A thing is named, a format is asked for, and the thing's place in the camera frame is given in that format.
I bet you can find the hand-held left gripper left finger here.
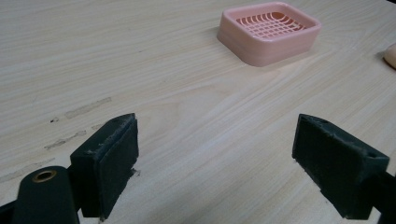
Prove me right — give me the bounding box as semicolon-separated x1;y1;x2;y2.
69;112;140;222

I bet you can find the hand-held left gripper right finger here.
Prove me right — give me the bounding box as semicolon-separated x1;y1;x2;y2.
291;113;390;220

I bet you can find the peach soap bar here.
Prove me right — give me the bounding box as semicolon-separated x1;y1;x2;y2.
383;43;396;70

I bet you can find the pink soap dish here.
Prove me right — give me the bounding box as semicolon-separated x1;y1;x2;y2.
217;1;322;68

